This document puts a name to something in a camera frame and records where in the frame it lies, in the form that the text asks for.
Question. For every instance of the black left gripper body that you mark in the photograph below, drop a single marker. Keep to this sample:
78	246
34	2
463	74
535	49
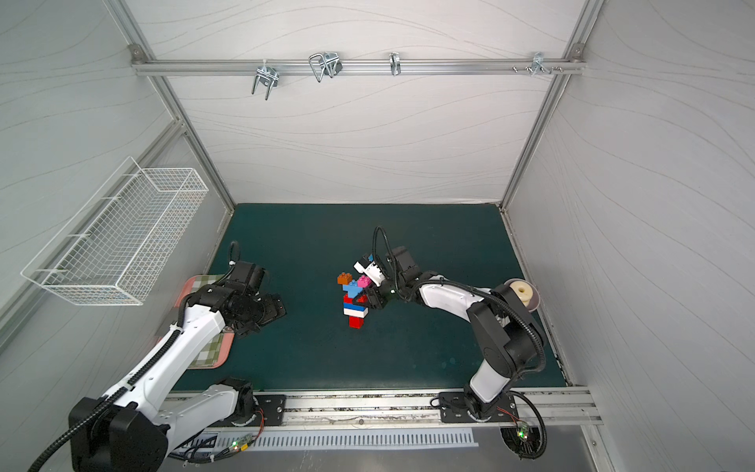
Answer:
268	309

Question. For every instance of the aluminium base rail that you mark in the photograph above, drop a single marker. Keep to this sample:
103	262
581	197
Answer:
371	409

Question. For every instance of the metal hook clamp left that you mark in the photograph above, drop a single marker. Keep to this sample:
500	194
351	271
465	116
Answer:
266	78

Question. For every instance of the white wire basket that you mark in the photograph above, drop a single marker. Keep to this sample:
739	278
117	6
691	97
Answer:
112	251

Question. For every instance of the pink lego brick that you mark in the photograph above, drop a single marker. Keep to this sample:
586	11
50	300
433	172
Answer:
364	282

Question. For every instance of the metal bracket clamp right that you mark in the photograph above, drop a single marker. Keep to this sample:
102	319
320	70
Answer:
539	65

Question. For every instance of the metal hook clamp middle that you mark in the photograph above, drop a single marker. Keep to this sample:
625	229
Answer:
325	64

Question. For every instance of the aluminium top crossbar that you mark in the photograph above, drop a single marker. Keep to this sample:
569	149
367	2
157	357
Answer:
351	67

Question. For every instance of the red sloped lego brick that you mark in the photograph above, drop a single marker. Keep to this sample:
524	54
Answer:
365	304

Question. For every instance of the white lego brick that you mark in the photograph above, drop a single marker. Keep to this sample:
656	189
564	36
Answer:
355	313

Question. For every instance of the green checkered cloth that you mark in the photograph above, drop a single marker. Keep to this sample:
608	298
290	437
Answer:
211	353

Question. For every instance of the red square lego brick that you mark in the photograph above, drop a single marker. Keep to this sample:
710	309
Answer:
356	322

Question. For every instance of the pink tray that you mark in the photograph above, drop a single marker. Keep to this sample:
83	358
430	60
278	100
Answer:
212	354

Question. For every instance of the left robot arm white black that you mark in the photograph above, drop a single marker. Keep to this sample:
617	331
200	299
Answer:
127	430

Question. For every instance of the dark blue lego brick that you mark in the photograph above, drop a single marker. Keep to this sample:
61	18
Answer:
355	308

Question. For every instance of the metal ring clamp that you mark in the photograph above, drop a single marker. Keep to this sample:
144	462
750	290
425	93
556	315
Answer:
395	64

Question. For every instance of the orange lego brick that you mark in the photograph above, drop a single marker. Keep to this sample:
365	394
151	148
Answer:
344	278

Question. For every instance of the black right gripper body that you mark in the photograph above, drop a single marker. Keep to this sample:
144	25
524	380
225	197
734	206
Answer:
377	295

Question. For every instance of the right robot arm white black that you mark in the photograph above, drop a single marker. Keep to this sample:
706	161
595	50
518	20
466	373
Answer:
511	341

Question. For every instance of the white vent strip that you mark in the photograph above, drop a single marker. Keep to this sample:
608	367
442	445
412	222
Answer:
390	439

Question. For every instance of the metal hook clamp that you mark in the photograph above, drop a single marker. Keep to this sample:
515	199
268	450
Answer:
266	78
325	64

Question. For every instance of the green table mat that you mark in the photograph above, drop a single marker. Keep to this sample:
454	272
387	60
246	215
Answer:
304	249

